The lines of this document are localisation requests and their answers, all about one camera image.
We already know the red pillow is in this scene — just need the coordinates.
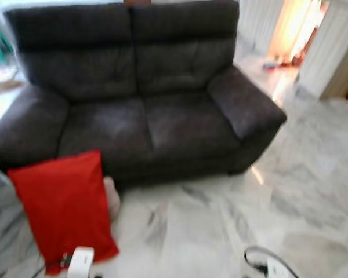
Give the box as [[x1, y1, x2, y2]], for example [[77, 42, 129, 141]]
[[7, 149, 120, 275]]

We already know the dark brown two-seat sofa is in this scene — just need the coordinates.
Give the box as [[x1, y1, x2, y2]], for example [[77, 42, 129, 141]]
[[0, 0, 288, 189]]

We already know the pink pillow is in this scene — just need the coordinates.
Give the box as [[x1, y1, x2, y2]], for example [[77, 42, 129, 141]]
[[103, 177, 121, 221]]

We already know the white cabinet with beige side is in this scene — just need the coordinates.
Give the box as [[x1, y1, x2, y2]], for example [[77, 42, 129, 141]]
[[296, 0, 348, 100]]

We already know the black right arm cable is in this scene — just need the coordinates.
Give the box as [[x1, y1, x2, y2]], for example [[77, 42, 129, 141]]
[[244, 246, 299, 278]]

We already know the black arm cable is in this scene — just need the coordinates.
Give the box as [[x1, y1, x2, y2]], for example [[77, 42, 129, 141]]
[[244, 246, 299, 278], [32, 252, 73, 278]]

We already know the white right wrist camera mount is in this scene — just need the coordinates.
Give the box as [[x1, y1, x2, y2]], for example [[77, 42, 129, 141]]
[[267, 258, 291, 278]]

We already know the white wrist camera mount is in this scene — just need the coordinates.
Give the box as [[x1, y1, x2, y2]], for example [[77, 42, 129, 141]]
[[267, 258, 291, 278], [67, 246, 95, 278]]

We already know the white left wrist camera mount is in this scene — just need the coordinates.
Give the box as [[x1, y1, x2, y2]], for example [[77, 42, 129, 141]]
[[67, 246, 95, 278]]

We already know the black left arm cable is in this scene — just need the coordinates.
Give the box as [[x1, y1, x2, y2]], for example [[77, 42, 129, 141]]
[[32, 252, 73, 278]]

